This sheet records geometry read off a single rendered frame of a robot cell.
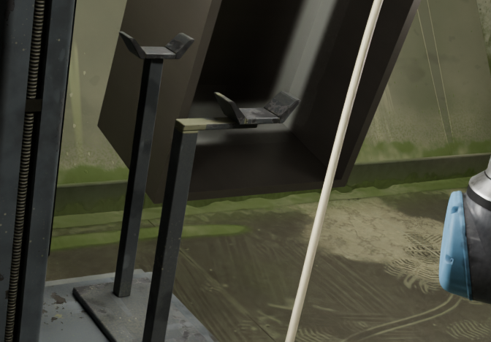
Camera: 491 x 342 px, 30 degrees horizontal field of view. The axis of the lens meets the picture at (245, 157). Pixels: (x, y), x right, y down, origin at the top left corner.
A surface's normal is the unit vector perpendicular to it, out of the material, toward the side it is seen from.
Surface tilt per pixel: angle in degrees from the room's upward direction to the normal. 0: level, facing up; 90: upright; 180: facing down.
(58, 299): 0
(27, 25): 90
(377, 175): 90
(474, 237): 58
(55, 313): 0
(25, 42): 90
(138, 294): 0
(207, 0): 89
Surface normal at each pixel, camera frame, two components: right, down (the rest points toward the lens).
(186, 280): 0.17, -0.92
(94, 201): 0.52, 0.35
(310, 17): 0.50, 0.55
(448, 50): 0.53, -0.19
